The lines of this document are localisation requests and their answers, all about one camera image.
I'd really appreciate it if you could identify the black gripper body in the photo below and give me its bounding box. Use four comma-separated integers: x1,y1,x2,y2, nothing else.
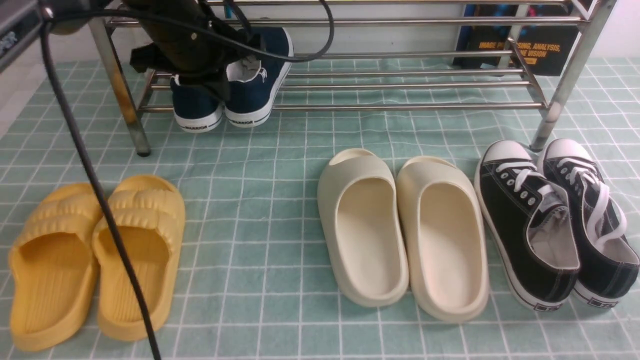
130,10,263,101

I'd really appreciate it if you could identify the navy slip-on shoe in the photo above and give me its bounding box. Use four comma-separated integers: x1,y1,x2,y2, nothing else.
224,55,291,128
169,75,224,133

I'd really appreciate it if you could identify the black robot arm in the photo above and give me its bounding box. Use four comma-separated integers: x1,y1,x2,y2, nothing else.
0,0,264,109

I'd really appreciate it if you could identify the silver metal shoe rack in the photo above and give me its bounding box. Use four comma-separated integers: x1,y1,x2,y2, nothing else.
87,0,617,157

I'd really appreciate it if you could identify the right yellow rubber slipper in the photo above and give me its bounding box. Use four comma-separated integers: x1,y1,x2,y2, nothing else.
93,174,186,342

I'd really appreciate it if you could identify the yellow rubber slipper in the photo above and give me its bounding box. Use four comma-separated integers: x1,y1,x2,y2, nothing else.
8,183,103,352
93,174,186,342

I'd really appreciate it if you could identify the left cream foam slipper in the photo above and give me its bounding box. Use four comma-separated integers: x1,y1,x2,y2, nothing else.
317,148,409,308

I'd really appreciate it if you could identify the cream foam slipper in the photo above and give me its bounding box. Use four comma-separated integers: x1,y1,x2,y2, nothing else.
395,155,490,323
317,148,409,308

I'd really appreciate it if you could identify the left yellow rubber slipper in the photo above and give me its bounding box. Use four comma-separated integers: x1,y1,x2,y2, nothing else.
8,183,103,352

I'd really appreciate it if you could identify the right cream foam slipper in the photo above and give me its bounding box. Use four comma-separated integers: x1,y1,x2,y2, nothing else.
395,155,490,323

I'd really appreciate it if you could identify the green checked tablecloth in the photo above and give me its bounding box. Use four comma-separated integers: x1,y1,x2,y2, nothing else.
0,58,639,360

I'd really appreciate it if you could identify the black book with orange text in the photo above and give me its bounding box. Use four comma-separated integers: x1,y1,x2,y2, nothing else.
456,4,579,76

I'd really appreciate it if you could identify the left black canvas sneaker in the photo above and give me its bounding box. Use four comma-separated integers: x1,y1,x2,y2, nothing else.
473,140,581,312

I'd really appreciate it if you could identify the black canvas sneaker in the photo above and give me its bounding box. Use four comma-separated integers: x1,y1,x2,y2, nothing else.
537,138,640,309
473,140,581,312

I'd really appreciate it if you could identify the right black canvas sneaker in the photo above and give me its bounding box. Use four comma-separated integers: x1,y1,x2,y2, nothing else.
537,138,640,309

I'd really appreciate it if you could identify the black cable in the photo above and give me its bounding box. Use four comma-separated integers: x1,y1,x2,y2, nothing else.
37,0,335,360

